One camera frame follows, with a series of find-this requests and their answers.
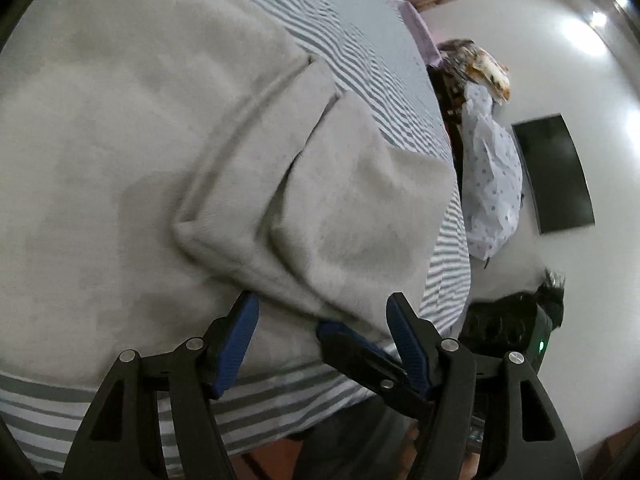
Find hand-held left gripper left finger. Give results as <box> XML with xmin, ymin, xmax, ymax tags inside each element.
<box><xmin>60</xmin><ymin>291</ymin><xmax>261</xmax><ymax>480</ymax></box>

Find floral cloth pile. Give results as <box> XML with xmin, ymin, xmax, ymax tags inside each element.
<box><xmin>439</xmin><ymin>39</ymin><xmax>512</xmax><ymax>106</ymax></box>

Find grey white striped bed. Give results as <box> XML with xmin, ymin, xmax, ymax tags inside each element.
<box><xmin>0</xmin><ymin>0</ymin><xmax>473</xmax><ymax>476</ymax></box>

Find purple cloth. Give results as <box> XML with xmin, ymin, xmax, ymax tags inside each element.
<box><xmin>397</xmin><ymin>0</ymin><xmax>442</xmax><ymax>67</ymax></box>

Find person's grey trouser leg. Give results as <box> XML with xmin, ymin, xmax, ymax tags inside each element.
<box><xmin>295</xmin><ymin>395</ymin><xmax>418</xmax><ymax>480</ymax></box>

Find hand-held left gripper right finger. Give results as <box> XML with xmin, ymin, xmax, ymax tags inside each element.
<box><xmin>386</xmin><ymin>292</ymin><xmax>583</xmax><ymax>480</ymax></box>

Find black wall screen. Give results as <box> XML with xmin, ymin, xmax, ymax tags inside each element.
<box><xmin>511</xmin><ymin>114</ymin><xmax>596</xmax><ymax>235</ymax></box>

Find white dotted cloth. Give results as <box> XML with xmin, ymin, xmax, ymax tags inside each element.
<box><xmin>459</xmin><ymin>82</ymin><xmax>525</xmax><ymax>261</ymax></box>

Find light grey pants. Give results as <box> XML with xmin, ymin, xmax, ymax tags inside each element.
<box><xmin>0</xmin><ymin>0</ymin><xmax>458</xmax><ymax>376</ymax></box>

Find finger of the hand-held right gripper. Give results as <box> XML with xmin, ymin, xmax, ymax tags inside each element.
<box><xmin>316</xmin><ymin>320</ymin><xmax>431</xmax><ymax>418</ymax></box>

